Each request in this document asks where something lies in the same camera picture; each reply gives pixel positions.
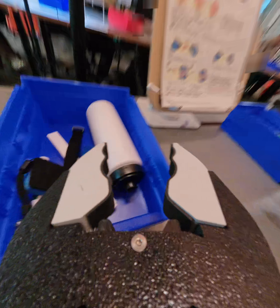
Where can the white cylinder with black cap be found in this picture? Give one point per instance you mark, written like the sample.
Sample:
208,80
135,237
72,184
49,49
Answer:
106,130

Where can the brown backing board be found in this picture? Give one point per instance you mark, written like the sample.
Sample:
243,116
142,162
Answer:
155,60

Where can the black metal pole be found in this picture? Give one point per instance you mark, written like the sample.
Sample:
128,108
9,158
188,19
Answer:
77,36

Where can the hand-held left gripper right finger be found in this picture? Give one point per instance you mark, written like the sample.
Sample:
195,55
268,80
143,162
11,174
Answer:
195,192

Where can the printed instruction sheet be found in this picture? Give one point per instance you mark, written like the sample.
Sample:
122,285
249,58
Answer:
209,48

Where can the blue plastic bin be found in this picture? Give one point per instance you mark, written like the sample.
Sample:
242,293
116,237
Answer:
46,101
255,144

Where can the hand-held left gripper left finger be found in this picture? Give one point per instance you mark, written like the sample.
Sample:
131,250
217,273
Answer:
82,192

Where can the clear plastic bag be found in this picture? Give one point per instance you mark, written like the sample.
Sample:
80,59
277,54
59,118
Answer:
274,207

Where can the white flat piece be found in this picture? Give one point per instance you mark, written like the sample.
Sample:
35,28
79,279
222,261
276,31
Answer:
58,142

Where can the white stand base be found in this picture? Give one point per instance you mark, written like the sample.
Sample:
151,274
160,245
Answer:
173,120

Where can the red box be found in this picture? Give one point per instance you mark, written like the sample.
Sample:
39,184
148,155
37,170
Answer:
125,20

